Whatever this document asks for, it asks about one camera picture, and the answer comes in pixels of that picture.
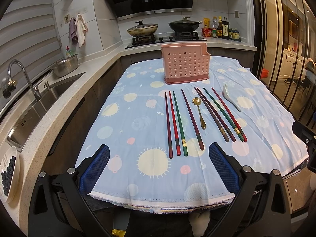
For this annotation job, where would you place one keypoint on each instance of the black gas stove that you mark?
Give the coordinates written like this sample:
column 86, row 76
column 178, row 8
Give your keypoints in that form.
column 177, row 37

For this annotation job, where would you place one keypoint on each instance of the white hanging towel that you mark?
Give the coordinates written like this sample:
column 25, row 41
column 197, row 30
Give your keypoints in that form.
column 81, row 29

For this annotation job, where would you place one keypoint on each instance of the maroon chopstick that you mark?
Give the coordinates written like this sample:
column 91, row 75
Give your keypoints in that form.
column 198, row 136

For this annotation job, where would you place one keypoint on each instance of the beige wok with lid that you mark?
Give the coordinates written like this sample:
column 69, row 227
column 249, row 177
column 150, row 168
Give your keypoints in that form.
column 142, row 29

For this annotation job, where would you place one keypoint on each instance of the pink perforated utensil holder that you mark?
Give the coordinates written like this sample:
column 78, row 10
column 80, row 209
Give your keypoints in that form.
column 185, row 62

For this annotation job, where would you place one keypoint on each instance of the teal condiment jar set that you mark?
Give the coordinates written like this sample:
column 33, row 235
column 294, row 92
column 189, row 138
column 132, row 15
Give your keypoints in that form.
column 234, row 34

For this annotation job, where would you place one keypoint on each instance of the dark red chopstick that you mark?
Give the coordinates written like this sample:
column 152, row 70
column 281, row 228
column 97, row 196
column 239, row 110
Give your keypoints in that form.
column 168, row 129

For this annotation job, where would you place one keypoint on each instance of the stainless steel pot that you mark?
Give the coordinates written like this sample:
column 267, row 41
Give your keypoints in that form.
column 66, row 66

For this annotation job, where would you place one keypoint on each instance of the white ceramic soup spoon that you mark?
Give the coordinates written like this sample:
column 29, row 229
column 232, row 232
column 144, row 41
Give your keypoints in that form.
column 229, row 98

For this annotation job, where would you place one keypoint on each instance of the green chopstick gold band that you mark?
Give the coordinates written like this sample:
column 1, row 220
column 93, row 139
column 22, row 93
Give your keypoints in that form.
column 183, row 141

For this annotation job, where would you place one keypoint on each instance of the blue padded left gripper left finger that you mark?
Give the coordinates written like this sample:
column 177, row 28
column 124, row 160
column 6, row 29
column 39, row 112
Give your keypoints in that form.
column 91, row 168

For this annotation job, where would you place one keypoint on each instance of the dark purple chopstick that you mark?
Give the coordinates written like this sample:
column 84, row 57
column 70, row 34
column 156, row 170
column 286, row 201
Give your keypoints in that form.
column 228, row 132

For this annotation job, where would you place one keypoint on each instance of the dark soy sauce bottle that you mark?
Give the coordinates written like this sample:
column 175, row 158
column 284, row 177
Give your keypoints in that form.
column 225, row 29

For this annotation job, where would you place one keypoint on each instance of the bright red chopstick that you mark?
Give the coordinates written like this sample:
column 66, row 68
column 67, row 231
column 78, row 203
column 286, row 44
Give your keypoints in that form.
column 178, row 149

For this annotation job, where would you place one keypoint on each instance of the gold flower spoon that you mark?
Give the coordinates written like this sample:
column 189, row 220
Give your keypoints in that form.
column 197, row 102

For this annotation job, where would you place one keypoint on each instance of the purple hanging cloth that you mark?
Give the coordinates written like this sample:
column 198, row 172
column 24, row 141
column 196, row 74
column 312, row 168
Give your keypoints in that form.
column 72, row 30

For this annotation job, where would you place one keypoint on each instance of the blue patterned tablecloth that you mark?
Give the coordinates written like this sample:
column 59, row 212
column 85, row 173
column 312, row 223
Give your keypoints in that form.
column 132, row 123

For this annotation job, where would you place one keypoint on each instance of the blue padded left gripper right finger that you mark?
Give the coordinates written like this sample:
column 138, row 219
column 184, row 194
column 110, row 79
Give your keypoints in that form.
column 226, row 171

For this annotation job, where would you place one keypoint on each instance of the red instant noodle cup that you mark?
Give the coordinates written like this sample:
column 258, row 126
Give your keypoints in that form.
column 207, row 32

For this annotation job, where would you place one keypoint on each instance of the dark brown chopstick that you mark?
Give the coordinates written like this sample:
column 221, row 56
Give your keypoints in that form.
column 221, row 129

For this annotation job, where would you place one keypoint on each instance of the white plate of blueberries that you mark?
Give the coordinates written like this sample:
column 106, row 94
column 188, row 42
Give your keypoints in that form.
column 10, row 170

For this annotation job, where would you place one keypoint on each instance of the clear plastic bottle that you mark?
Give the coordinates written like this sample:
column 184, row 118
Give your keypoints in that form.
column 214, row 24

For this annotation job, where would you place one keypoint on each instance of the yellow seasoning packet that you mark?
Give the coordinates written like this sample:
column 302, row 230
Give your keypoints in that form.
column 206, row 22

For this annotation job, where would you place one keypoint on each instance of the black wok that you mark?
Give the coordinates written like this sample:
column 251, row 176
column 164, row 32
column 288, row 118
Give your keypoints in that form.
column 185, row 25

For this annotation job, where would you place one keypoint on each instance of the green dish soap bottle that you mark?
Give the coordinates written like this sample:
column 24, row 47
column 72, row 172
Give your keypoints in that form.
column 69, row 52

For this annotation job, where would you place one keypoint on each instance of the brown sauce bottle yellow cap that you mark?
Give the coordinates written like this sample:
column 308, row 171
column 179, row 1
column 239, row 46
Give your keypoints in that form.
column 219, row 28

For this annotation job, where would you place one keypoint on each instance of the stainless steel sink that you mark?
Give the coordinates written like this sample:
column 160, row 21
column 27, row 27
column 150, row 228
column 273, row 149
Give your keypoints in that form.
column 22, row 129

